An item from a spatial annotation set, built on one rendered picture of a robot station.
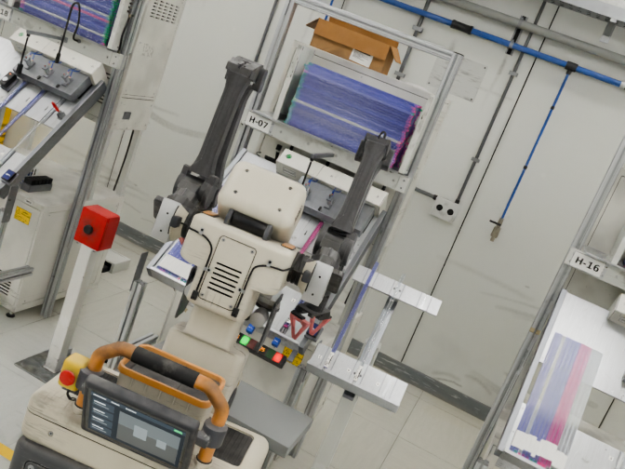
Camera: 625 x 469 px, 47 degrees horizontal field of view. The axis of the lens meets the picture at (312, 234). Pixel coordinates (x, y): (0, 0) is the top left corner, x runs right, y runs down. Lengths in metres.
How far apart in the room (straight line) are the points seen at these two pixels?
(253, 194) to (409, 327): 2.84
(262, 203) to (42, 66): 1.95
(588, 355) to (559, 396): 0.21
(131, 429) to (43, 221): 2.06
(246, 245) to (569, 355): 1.42
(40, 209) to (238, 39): 1.93
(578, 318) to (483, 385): 1.79
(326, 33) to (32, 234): 1.65
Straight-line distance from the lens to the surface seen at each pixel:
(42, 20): 3.69
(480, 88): 4.36
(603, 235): 3.04
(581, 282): 3.06
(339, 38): 3.34
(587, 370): 2.79
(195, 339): 1.97
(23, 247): 3.61
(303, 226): 2.91
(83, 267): 3.20
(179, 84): 5.00
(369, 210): 2.90
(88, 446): 1.73
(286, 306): 2.71
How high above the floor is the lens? 1.73
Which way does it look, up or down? 14 degrees down
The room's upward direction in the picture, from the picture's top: 21 degrees clockwise
